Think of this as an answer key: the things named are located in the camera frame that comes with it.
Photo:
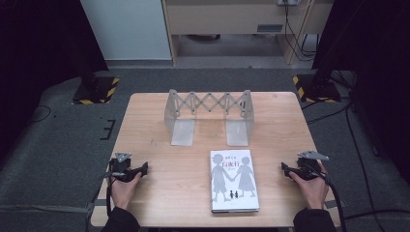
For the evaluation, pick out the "black curtain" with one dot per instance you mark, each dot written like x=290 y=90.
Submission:
x=374 y=64
x=38 y=48

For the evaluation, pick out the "expandable metal book stand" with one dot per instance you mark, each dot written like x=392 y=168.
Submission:
x=209 y=109

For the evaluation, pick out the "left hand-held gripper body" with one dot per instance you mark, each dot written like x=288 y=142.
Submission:
x=122 y=166

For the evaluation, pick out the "white book with grey figures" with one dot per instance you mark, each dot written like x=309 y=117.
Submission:
x=234 y=180

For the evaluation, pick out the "person's left hand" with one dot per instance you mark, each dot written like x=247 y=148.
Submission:
x=123 y=192

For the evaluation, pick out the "black yellow striped stand base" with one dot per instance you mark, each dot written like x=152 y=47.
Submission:
x=317 y=89
x=96 y=91

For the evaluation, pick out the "white panel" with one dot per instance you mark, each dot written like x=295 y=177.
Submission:
x=125 y=29

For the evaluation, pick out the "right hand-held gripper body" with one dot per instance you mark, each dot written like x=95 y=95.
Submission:
x=307 y=167

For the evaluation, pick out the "light wooden desk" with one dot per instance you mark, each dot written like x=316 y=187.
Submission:
x=225 y=16

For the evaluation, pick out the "white power strip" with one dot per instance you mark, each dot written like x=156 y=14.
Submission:
x=286 y=2

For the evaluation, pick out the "person's right hand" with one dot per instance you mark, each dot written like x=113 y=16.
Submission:
x=312 y=190

